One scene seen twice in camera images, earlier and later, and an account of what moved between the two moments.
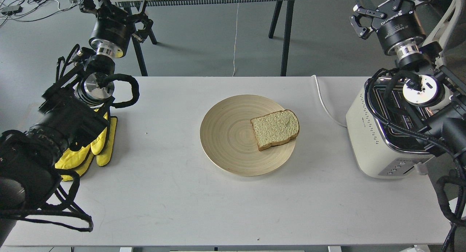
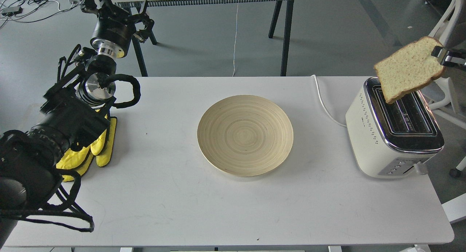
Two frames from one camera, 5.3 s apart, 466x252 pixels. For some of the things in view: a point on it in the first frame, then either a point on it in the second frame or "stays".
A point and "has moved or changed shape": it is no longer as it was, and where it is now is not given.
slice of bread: [275, 128] has moved or changed shape
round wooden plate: [228, 140] stays
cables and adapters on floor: [27, 5] stays
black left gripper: [113, 30] stays
